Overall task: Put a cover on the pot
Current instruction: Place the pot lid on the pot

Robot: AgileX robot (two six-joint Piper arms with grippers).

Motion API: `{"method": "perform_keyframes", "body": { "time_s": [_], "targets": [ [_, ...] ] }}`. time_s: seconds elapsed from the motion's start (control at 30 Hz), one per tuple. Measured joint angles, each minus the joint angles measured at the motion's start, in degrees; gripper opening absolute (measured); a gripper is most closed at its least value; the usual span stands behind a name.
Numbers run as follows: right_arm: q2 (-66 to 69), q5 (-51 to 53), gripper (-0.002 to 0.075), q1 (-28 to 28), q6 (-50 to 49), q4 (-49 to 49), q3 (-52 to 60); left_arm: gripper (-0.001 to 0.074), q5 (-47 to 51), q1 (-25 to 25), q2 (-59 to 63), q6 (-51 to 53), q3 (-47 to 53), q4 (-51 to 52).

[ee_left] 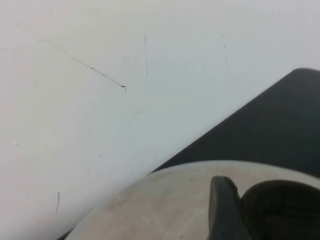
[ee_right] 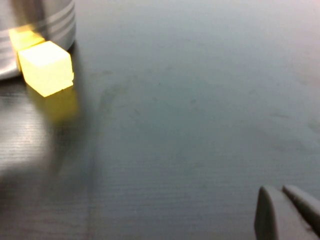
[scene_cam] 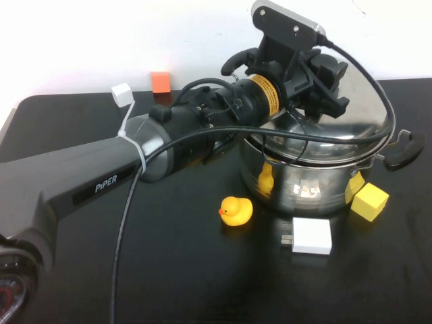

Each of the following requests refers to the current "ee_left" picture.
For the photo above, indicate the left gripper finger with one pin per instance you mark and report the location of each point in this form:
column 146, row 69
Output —
column 222, row 212

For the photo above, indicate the steel lid with black knob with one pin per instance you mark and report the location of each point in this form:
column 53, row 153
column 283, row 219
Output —
column 150, row 200

